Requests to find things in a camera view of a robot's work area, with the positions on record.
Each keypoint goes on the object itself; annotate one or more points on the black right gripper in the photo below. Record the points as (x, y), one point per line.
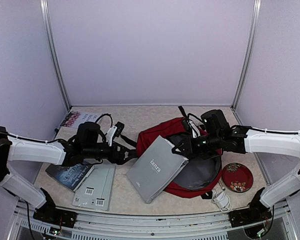
(190, 150)

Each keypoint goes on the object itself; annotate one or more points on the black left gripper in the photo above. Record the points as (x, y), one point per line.
(119, 160)

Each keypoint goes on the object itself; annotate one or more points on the grey ianra book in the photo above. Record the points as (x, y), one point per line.
(155, 169)

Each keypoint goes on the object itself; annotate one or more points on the red student backpack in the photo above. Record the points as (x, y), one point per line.
(200, 174)

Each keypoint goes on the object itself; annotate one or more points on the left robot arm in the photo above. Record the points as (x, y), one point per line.
(89, 142)

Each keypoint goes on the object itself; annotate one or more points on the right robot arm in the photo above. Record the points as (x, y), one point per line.
(246, 139)

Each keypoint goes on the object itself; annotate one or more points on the grey barcode book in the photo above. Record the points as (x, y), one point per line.
(95, 192)

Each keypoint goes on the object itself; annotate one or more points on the white marker pen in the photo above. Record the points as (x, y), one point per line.
(221, 185)

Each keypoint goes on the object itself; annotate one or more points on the dark blue heights book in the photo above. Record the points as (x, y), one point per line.
(70, 177)

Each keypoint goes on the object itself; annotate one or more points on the red floral plate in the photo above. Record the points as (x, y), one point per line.
(237, 177)

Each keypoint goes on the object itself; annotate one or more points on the rose cover white book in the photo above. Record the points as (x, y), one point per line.
(75, 118)

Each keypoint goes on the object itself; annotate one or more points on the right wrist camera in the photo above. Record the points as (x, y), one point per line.
(190, 127)

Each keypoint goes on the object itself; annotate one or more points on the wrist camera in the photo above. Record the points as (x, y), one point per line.
(190, 127)
(114, 132)

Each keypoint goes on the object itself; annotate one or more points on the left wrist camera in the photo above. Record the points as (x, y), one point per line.
(114, 132)

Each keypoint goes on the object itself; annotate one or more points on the white charger with cable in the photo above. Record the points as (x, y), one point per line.
(221, 200)

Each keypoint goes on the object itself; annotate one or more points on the aluminium front rail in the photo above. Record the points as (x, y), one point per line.
(108, 226)

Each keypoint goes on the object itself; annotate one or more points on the aluminium frame right post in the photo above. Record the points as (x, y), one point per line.
(248, 54)

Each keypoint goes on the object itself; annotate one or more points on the aluminium frame post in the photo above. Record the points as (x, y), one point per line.
(44, 6)
(248, 54)

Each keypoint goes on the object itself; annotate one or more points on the aluminium frame left post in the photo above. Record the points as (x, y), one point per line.
(44, 6)

